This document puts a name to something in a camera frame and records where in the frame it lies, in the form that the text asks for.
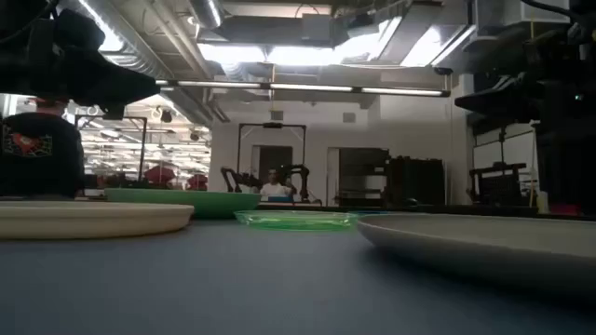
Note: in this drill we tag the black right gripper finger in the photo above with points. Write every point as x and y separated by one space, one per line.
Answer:
507 100

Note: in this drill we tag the cream plate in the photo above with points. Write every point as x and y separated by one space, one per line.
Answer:
93 221

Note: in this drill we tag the opaque green plate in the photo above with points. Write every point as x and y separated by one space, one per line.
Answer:
209 205

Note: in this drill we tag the clear green plastic plate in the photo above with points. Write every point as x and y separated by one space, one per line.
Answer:
298 221

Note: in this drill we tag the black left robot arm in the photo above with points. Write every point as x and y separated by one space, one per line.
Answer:
16 13

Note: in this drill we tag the black background robot arm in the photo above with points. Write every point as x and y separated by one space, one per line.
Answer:
228 177
302 174

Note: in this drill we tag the whiteboard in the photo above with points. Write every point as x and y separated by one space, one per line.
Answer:
507 151

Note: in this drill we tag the black hanging spotlight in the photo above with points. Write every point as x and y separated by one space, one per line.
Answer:
166 116

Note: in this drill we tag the red storage bin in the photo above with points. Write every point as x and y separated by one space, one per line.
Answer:
198 182
159 176

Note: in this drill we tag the person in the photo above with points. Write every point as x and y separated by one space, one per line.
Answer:
42 153
274 188

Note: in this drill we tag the black cabinet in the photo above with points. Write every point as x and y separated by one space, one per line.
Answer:
419 181

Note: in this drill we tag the large grey plate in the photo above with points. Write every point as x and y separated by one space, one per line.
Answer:
489 246

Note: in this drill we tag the dark shelf unit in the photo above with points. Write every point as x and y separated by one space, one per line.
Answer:
363 163

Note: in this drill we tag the blue box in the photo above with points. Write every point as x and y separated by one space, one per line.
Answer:
279 199

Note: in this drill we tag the long ceiling strip light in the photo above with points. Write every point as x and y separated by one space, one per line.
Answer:
302 87

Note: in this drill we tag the grey ceiling box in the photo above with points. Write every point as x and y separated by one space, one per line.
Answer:
316 29

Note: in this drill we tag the ribbed silver ventilation duct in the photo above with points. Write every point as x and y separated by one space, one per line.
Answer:
135 56

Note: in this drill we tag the black robot station frame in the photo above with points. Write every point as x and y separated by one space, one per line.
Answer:
272 125
142 149

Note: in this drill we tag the black wall camera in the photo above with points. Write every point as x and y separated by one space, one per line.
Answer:
443 71

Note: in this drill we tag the black camera stand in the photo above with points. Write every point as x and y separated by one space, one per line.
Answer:
498 186

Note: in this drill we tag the smooth silver ventilation duct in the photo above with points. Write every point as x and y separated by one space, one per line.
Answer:
207 11

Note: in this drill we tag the grey wall vent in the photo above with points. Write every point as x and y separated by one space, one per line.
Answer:
276 116
349 117

